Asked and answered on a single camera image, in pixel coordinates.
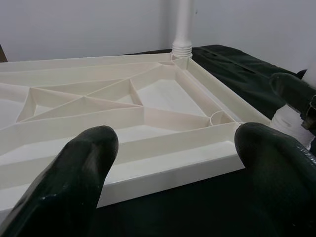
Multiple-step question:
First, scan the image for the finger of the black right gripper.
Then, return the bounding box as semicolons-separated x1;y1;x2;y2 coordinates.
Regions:
269;73;316;112

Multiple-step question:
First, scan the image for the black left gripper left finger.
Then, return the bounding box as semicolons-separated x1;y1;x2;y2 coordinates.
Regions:
0;125;119;237

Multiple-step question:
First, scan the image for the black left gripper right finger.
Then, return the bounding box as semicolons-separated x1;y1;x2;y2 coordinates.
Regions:
234;122;316;237

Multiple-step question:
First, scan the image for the black table cloth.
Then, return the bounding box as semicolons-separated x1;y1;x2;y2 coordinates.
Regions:
0;44;316;237

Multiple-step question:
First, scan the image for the white plastic table top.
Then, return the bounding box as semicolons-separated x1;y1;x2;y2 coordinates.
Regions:
0;51;273;213

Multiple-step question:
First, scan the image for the white plastic table leg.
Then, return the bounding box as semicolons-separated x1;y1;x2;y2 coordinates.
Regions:
271;70;316;149
171;0;194;60

